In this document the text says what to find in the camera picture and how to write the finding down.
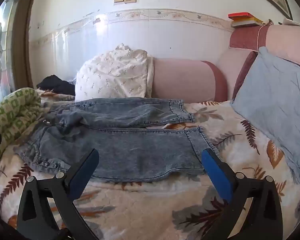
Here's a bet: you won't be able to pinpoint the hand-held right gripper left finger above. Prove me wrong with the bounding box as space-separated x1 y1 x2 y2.
16 148 100 240

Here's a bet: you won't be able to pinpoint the green patterned quilt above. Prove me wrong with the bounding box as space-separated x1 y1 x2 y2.
0 87 42 170

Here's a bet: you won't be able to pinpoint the white floral pillow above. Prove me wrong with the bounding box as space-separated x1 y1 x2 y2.
75 43 154 102

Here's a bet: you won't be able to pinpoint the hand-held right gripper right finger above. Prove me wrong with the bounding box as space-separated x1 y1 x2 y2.
201 148 283 240

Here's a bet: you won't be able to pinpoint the blue denim pants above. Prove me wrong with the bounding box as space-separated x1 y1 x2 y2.
14 97 220 182

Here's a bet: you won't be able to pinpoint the light blue pillow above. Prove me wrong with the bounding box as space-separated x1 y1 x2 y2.
230 46 300 184

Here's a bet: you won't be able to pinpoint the pink maroon sofa backrest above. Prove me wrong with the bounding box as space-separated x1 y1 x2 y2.
216 24 300 100

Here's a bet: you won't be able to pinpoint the pink sofa cushion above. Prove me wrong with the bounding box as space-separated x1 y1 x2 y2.
150 57 228 103

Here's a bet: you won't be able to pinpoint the stack of books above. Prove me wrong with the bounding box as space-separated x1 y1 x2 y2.
228 12 265 28

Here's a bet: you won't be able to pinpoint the black cloth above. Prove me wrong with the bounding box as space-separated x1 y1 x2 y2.
36 74 77 96

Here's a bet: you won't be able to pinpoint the leaf print blanket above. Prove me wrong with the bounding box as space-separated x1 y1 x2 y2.
0 90 300 240

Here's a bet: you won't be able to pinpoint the wooden door frame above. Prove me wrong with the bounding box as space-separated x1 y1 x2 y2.
11 0 39 90

